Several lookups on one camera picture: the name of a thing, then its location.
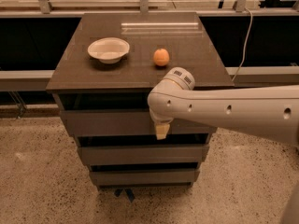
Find grey drawer cabinet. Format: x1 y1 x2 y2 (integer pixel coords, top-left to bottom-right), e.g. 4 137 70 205
46 11 235 189

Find grey drawer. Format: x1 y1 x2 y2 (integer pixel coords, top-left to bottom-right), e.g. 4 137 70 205
78 145 209 166
90 169 199 186
59 106 218 137

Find metal window railing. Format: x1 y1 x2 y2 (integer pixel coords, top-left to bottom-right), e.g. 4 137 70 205
0 0 299 17

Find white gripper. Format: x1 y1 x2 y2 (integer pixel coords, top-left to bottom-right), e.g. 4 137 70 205
149 110 173 140

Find grey middle drawer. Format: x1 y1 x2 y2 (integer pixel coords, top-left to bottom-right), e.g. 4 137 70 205
78 145 209 166

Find white bowl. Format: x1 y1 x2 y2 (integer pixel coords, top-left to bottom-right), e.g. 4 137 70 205
87 37 130 64

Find grey bottom drawer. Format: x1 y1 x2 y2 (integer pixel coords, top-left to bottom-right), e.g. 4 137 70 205
90 169 199 186

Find grey top drawer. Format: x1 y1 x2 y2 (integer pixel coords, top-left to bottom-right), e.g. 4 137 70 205
59 106 218 137

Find white cable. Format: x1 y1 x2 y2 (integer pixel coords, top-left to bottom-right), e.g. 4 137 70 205
231 7 254 82

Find orange fruit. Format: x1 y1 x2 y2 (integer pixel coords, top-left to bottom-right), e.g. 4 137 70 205
153 49 170 66

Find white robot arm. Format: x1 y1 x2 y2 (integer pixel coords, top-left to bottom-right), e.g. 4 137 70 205
148 67 299 147

